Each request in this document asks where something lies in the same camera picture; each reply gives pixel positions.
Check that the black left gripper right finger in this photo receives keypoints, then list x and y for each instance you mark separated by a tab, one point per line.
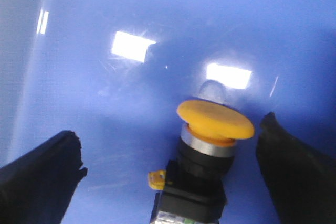
299	178

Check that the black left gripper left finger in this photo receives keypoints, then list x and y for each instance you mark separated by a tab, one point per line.
38	187

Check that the yellow mushroom push button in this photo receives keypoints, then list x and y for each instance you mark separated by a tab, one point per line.
190	188

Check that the blue plastic bin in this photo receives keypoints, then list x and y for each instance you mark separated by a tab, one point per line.
114	72

